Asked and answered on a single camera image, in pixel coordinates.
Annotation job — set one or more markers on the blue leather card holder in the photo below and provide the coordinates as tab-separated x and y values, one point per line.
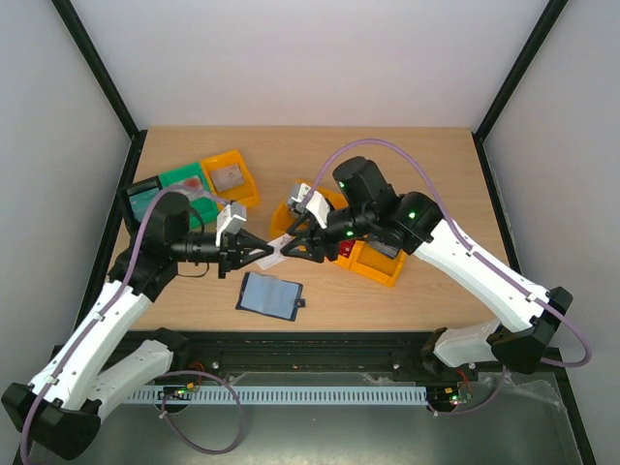
271	297

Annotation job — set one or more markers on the black aluminium frame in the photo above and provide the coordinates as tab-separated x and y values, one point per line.
329	350

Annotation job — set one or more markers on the teal card stack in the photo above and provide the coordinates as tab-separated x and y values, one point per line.
139	202

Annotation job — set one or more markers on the light blue cable duct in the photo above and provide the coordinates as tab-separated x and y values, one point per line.
296	396

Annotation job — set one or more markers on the white red-dot card stack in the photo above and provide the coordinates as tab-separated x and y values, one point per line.
192	187

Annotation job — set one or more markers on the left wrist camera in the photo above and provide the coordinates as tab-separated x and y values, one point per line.
230	219

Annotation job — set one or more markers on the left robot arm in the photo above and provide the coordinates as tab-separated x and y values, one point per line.
63	407

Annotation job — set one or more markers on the black storage bin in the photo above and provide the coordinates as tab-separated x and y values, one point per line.
123	193

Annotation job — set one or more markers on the red card stack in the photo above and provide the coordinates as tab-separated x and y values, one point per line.
346	248

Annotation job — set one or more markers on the beige card stack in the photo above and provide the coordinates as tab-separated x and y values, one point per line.
226	178

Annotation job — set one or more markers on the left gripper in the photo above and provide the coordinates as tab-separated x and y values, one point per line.
232	250

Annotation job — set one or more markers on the white magnetic-stripe credit card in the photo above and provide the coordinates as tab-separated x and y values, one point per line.
276	257

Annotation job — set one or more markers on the green storage bin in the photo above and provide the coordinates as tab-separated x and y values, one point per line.
206	208

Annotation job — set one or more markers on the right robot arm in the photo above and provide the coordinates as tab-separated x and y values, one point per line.
525	314

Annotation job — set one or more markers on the yellow triple storage bin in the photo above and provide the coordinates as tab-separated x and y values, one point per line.
364	260

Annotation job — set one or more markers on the yellow single storage bin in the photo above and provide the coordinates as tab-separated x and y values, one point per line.
247	194

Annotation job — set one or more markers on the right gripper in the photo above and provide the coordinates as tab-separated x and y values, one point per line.
325	237

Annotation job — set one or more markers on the blue card stack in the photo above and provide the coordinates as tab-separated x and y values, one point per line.
387	250

